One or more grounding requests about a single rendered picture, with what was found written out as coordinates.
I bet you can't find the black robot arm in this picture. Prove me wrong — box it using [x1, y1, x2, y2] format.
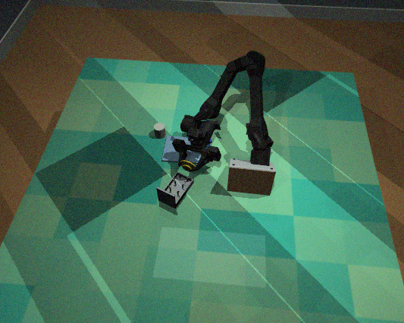
[180, 51, 274, 166]

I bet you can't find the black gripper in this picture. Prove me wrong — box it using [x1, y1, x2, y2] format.
[172, 133, 221, 171]

